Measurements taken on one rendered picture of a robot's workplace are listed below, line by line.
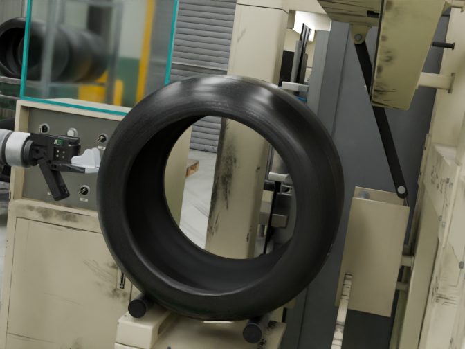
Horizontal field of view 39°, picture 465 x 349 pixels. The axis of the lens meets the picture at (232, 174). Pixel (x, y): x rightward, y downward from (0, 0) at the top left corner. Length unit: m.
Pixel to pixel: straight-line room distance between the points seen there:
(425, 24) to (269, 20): 0.69
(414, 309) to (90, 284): 1.19
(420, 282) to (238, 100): 0.71
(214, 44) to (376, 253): 9.55
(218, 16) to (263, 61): 9.37
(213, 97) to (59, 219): 1.17
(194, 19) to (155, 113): 9.84
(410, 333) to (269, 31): 0.88
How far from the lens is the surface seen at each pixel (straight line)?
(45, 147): 1.71
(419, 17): 1.17
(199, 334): 1.74
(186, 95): 1.45
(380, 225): 1.74
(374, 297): 1.79
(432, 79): 1.59
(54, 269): 2.51
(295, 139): 1.40
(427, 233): 1.76
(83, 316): 2.52
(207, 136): 11.18
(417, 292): 1.80
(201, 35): 11.23
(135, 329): 1.61
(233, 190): 1.84
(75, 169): 1.65
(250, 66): 1.81
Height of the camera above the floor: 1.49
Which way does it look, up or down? 9 degrees down
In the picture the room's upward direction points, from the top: 8 degrees clockwise
